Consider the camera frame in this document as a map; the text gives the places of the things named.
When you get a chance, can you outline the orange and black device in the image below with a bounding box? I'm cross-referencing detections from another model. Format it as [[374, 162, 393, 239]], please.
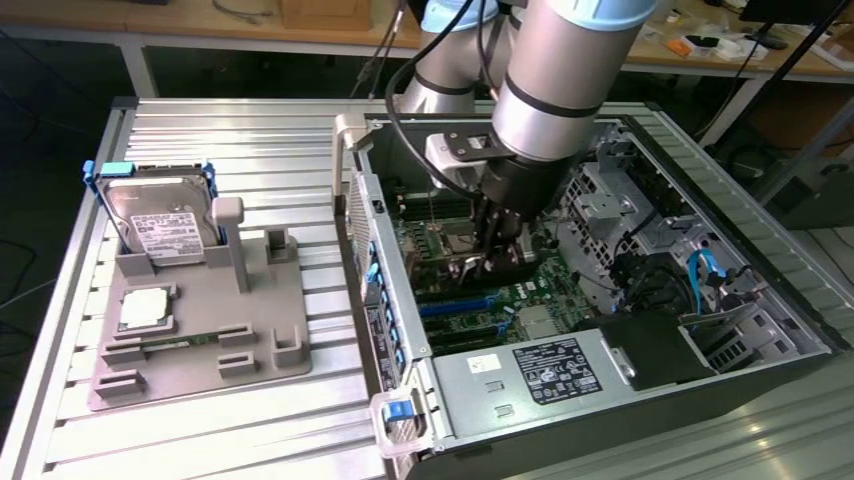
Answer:
[[665, 33, 764, 63]]

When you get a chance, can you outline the blue disk wire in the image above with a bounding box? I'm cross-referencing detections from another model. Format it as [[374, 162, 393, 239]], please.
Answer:
[[686, 246, 722, 318]]

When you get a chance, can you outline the green motherboard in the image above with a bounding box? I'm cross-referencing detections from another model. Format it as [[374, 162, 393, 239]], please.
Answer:
[[391, 193, 606, 352]]

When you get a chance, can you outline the silver chipset heatsink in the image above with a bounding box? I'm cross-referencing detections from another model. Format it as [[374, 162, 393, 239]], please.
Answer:
[[518, 306, 561, 337]]

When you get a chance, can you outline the grey parts rack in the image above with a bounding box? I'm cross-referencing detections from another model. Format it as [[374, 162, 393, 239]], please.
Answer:
[[86, 196, 315, 414]]

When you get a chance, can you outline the cluttered wooden desk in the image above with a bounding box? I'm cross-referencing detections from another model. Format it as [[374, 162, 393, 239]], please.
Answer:
[[617, 0, 854, 147]]

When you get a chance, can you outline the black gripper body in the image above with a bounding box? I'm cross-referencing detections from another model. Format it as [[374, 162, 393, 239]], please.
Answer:
[[474, 153, 574, 224]]

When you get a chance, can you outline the cardboard box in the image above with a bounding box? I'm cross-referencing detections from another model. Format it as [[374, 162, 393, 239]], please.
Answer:
[[278, 0, 374, 29]]

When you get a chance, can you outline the black stand pole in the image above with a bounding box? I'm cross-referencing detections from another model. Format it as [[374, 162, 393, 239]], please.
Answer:
[[697, 0, 844, 151]]

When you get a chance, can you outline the CPU socket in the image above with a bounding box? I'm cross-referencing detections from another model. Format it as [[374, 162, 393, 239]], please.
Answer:
[[433, 220, 480, 254]]

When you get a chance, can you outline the silver CPU chip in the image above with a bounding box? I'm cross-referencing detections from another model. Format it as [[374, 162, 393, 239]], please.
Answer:
[[118, 288, 173, 331]]

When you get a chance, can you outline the open black PC case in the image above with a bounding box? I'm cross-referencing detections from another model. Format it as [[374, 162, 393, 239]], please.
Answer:
[[330, 112, 854, 480]]

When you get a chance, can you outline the wooden desk with white legs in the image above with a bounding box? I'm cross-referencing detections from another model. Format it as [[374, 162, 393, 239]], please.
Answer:
[[0, 0, 429, 99]]

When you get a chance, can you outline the silver power supply unit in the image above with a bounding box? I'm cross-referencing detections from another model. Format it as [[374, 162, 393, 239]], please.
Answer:
[[430, 332, 644, 437]]

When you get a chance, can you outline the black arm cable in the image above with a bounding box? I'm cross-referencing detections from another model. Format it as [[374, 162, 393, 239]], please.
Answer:
[[386, 0, 494, 197]]

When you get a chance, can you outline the hard disk with blue caddy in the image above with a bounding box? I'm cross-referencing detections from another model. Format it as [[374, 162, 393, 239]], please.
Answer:
[[82, 158, 217, 257]]

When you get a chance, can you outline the grey hanging cable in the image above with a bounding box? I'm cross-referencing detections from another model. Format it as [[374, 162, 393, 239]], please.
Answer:
[[349, 0, 410, 102]]

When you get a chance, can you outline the black graphics card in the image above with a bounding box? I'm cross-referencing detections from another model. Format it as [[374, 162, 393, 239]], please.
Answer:
[[414, 249, 540, 296]]

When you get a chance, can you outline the black expansion slot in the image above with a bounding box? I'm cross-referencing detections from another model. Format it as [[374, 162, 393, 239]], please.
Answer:
[[426, 327, 504, 352]]

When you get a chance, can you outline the green RAM stick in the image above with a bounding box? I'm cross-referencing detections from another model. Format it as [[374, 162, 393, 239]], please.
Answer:
[[137, 335, 222, 349]]

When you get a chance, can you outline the black wire bundle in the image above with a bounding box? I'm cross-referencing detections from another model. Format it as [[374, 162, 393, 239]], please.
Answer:
[[612, 252, 697, 315]]

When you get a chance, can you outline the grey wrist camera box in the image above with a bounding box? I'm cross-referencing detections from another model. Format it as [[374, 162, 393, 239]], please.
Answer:
[[425, 130, 509, 194]]

